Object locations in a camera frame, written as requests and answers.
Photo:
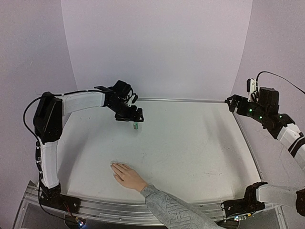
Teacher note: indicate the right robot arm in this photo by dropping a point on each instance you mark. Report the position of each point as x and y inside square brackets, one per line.
[283, 129]

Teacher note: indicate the grey sleeved forearm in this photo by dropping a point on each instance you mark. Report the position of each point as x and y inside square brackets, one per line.
[175, 213]

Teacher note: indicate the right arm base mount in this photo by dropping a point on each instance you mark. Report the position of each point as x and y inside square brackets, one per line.
[248, 204]

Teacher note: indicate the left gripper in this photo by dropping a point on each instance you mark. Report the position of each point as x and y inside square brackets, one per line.
[132, 117]

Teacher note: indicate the aluminium front rail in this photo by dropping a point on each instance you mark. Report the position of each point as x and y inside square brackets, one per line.
[137, 214]

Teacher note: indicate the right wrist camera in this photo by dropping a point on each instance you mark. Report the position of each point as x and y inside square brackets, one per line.
[253, 90]

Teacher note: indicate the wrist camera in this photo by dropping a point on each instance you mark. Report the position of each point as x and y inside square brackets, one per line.
[253, 90]
[131, 100]

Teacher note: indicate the person's hand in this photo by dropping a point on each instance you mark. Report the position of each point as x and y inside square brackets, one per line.
[128, 177]

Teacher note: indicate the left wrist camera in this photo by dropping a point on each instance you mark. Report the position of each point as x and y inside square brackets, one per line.
[131, 100]

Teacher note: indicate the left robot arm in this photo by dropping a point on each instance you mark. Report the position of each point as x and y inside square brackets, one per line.
[48, 123]

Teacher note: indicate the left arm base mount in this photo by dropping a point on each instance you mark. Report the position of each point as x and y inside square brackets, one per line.
[53, 198]

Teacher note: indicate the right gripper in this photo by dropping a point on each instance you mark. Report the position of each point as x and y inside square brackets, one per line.
[235, 101]

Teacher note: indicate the green nail polish bottle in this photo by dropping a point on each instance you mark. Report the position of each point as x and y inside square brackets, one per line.
[135, 126]

